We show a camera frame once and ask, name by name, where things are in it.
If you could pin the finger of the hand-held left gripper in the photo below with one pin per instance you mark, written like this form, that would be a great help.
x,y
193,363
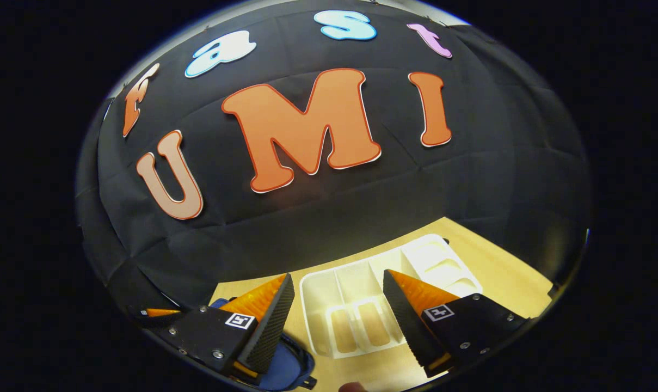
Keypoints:
x,y
160,313

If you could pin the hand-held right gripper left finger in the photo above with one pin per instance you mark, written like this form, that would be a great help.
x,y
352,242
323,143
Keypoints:
x,y
271,332

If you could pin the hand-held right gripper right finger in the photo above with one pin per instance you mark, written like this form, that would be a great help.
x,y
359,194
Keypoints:
x,y
402,321

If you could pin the blue schoolbag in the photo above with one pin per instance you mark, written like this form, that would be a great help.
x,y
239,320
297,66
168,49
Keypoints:
x,y
285,367

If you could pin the white bookshelf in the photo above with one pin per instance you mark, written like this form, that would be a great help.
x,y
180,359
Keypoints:
x,y
350,294

